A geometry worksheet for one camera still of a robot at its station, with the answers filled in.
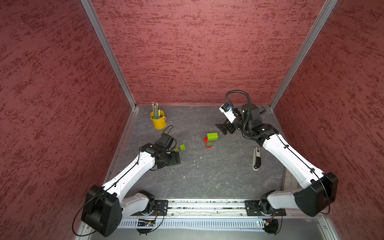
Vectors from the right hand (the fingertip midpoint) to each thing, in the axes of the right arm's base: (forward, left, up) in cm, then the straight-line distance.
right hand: (222, 120), depth 78 cm
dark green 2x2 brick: (-2, +6, -20) cm, 21 cm away
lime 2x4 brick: (-1, +4, -13) cm, 14 cm away
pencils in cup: (+20, +42, -12) cm, 48 cm away
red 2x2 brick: (-1, +6, -26) cm, 27 cm away
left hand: (-17, +28, -17) cm, 37 cm away
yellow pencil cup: (+15, +40, -18) cm, 46 cm away
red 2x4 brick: (-2, +9, -17) cm, 19 cm away
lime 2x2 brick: (-2, +23, -24) cm, 34 cm away
